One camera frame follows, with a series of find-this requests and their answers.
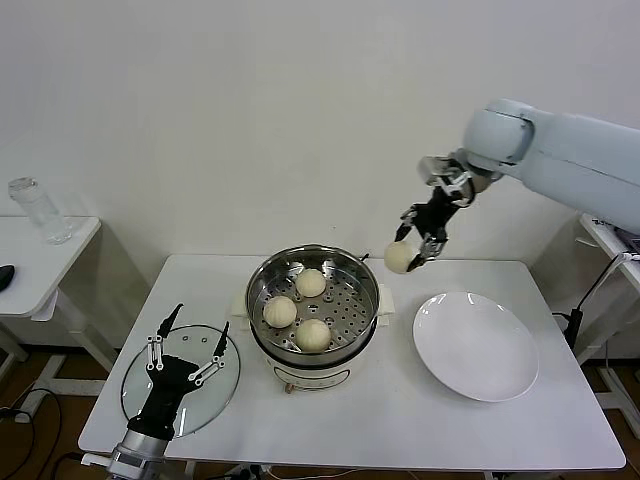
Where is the black power adapter cable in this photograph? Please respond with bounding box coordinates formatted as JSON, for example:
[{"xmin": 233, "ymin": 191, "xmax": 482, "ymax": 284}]
[{"xmin": 552, "ymin": 257, "xmax": 621, "ymax": 347}]

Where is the dark laptop computer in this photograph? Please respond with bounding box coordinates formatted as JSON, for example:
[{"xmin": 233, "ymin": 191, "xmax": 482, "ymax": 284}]
[{"xmin": 615, "ymin": 223, "xmax": 640, "ymax": 252}]

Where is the steel perforated steamer basket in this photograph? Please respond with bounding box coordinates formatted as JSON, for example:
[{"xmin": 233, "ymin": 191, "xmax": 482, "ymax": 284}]
[{"xmin": 244, "ymin": 245, "xmax": 380, "ymax": 354}]

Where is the cream electric cooker pot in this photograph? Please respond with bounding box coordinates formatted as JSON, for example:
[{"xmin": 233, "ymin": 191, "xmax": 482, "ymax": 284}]
[{"xmin": 228, "ymin": 282, "xmax": 397, "ymax": 397}]

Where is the round glass lid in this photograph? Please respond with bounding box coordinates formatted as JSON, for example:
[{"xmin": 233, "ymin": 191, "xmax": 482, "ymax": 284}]
[{"xmin": 119, "ymin": 324, "xmax": 242, "ymax": 440}]

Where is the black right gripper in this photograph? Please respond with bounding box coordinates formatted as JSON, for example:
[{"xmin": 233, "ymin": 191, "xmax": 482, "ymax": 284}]
[{"xmin": 394, "ymin": 187, "xmax": 459, "ymax": 274}]

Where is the white round plate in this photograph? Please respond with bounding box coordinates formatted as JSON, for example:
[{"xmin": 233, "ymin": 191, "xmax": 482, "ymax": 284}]
[{"xmin": 412, "ymin": 291, "xmax": 540, "ymax": 403}]

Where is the small white side table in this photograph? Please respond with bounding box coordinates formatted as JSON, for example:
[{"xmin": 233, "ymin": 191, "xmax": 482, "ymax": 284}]
[{"xmin": 0, "ymin": 214, "xmax": 126, "ymax": 397}]

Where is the clear glass jar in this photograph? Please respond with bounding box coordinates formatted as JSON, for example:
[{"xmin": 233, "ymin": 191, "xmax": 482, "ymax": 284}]
[{"xmin": 6, "ymin": 177, "xmax": 74, "ymax": 246}]

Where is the white desk with legs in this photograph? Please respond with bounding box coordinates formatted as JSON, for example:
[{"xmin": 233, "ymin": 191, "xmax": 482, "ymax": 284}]
[{"xmin": 574, "ymin": 212, "xmax": 640, "ymax": 426}]

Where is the white steamed baozi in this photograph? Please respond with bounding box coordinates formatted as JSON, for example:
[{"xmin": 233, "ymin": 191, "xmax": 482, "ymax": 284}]
[
  {"xmin": 383, "ymin": 241, "xmax": 417, "ymax": 275},
  {"xmin": 294, "ymin": 318, "xmax": 332, "ymax": 351},
  {"xmin": 263, "ymin": 295, "xmax": 298, "ymax": 329},
  {"xmin": 295, "ymin": 268, "xmax": 328, "ymax": 299}
]

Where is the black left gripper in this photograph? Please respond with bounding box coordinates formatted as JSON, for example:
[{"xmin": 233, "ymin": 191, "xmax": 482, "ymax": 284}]
[{"xmin": 127, "ymin": 302, "xmax": 231, "ymax": 440}]

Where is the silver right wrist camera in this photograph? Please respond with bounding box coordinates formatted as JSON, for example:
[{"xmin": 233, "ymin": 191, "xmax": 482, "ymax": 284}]
[{"xmin": 418, "ymin": 155, "xmax": 469, "ymax": 194}]

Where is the black floor cable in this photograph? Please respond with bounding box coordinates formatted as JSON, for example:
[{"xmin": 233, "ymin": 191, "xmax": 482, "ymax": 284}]
[{"xmin": 0, "ymin": 390, "xmax": 64, "ymax": 480}]

